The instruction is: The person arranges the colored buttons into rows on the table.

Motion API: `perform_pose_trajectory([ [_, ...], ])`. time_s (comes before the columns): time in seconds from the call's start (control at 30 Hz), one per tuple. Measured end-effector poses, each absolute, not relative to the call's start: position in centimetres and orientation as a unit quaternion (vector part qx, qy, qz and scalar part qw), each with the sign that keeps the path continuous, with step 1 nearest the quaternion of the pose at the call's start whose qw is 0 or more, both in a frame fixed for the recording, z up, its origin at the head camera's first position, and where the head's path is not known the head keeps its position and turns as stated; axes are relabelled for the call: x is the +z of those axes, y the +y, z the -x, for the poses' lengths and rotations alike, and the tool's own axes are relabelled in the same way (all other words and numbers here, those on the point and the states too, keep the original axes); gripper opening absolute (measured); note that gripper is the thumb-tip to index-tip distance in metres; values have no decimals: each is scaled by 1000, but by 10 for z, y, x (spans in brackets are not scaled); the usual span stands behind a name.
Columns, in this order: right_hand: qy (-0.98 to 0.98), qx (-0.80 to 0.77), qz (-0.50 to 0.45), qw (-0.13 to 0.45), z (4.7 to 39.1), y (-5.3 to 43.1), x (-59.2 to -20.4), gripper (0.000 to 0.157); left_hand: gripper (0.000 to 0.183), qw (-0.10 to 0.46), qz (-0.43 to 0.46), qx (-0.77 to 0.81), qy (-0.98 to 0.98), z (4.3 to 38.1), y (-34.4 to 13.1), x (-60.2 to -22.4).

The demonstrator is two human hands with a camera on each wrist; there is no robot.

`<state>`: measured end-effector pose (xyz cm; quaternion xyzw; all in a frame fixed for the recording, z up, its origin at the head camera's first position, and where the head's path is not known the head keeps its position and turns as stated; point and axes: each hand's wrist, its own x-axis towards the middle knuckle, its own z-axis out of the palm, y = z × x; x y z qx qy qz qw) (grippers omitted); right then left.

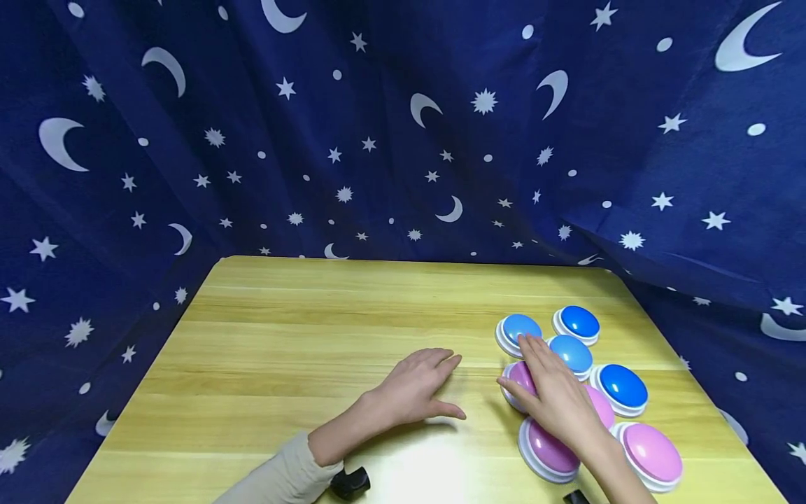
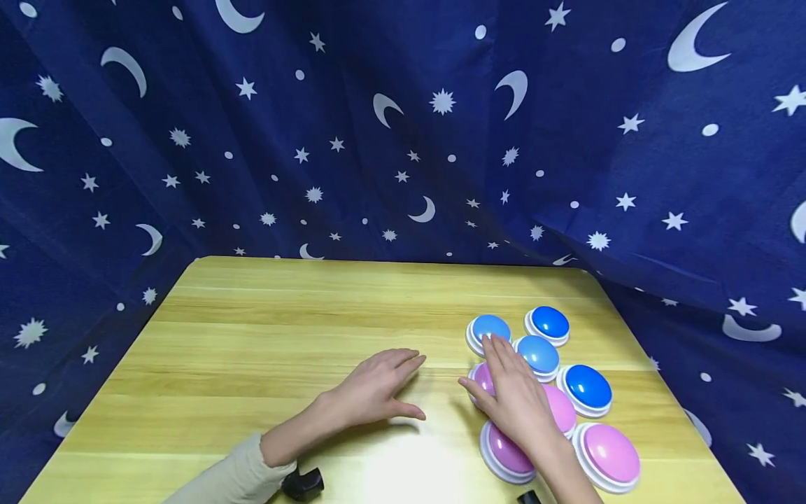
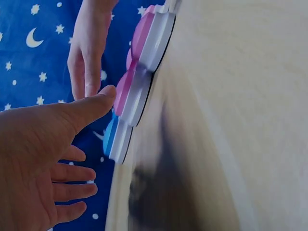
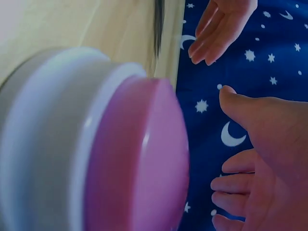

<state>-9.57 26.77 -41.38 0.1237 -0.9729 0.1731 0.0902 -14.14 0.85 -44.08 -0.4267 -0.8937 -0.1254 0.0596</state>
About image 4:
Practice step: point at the person's right hand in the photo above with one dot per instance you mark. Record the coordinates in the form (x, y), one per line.
(279, 173)

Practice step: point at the person's left hand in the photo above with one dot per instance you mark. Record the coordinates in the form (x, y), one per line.
(225, 24)

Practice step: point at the person's right thumb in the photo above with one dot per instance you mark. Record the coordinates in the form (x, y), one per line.
(243, 108)

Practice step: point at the person's left fingers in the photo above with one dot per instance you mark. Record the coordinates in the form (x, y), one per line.
(207, 47)

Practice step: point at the pink plastic bowl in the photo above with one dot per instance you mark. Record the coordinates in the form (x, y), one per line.
(134, 156)

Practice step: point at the white plastic bowl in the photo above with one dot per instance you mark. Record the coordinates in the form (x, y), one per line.
(60, 134)

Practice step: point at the grey plastic bowl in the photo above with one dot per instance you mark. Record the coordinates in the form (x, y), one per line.
(12, 125)

